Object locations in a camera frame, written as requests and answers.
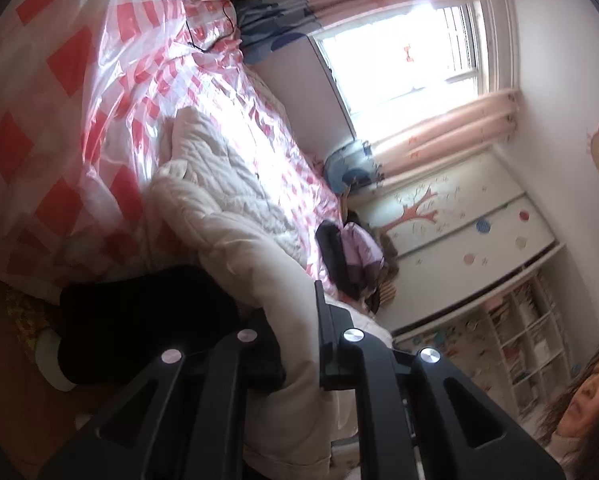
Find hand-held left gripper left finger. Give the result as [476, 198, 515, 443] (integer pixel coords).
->
[37, 327, 288, 480]

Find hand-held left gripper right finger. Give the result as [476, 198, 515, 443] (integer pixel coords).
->
[313, 280, 566, 480]

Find beige quilted jacket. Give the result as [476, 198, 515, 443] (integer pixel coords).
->
[150, 107, 395, 480]

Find person's leg in black pants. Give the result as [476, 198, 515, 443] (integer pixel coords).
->
[58, 264, 285, 391]

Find purple jacket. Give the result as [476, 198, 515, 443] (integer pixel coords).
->
[340, 222, 384, 281]

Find black garment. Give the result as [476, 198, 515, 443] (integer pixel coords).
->
[315, 220, 385, 311]

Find person's white sock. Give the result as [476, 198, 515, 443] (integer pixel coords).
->
[34, 329, 78, 392]

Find white bookshelf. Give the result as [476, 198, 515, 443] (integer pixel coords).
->
[392, 245, 580, 416]

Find white wardrobe with tree decal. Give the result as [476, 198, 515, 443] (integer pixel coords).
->
[349, 152, 565, 261]

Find patterned floor mat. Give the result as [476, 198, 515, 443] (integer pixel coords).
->
[4, 287, 63, 361]

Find pink curtain with blue hem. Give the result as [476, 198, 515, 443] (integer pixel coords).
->
[324, 89, 523, 196]
[237, 0, 515, 63]

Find cream bed side panel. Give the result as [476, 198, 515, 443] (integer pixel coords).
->
[244, 35, 357, 153]

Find window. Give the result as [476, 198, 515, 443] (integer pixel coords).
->
[312, 0, 510, 141]

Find red checkered plastic sheet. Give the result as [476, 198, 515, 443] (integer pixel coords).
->
[0, 0, 345, 301]

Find black cable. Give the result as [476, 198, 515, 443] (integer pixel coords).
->
[184, 0, 240, 56]

